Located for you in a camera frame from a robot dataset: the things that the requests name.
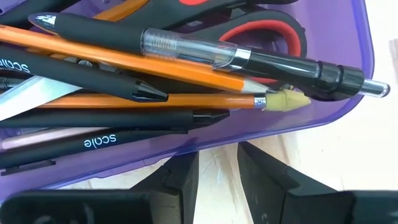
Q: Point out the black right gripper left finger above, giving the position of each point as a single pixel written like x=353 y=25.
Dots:
x=183 y=174

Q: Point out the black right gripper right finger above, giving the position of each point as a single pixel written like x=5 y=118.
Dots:
x=267 y=180

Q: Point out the black pen with clear grip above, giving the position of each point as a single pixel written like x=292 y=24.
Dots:
x=186 y=46

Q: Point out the pale pink pencil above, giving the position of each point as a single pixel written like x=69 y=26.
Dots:
x=46 y=137

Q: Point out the purple plastic supply box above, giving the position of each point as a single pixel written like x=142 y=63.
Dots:
x=335 y=37

